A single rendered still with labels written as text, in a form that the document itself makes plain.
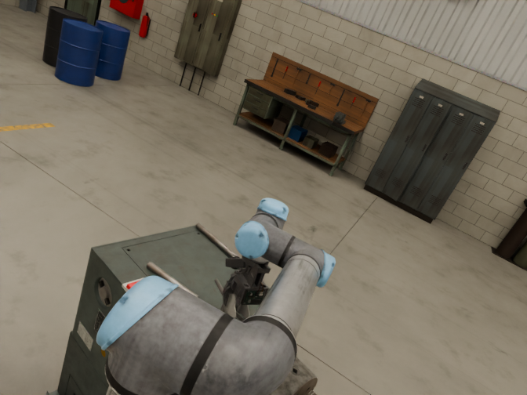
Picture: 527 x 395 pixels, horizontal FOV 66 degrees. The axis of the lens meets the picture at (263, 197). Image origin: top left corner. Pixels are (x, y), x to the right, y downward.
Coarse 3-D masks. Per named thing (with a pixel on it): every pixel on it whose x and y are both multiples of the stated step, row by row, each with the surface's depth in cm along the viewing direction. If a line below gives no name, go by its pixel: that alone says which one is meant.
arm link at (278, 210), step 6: (264, 198) 99; (270, 198) 100; (264, 204) 96; (270, 204) 96; (276, 204) 98; (282, 204) 100; (258, 210) 98; (264, 210) 96; (270, 210) 96; (276, 210) 96; (282, 210) 96; (288, 210) 98; (276, 216) 96; (282, 216) 97; (282, 222) 98
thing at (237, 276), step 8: (248, 264) 101; (256, 264) 100; (264, 264) 102; (240, 272) 106; (248, 272) 103; (256, 272) 99; (264, 272) 100; (232, 280) 106; (240, 280) 102; (248, 280) 102; (256, 280) 102; (232, 288) 106; (240, 288) 102; (248, 288) 100; (256, 288) 101; (264, 288) 103; (240, 296) 103; (248, 296) 101; (256, 296) 103; (264, 296) 104; (248, 304) 103; (256, 304) 104
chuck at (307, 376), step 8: (296, 360) 124; (304, 368) 122; (288, 376) 115; (296, 376) 116; (304, 376) 117; (312, 376) 120; (288, 384) 113; (296, 384) 114; (304, 384) 115; (312, 384) 124; (272, 392) 111; (280, 392) 111; (288, 392) 111; (296, 392) 113; (304, 392) 122
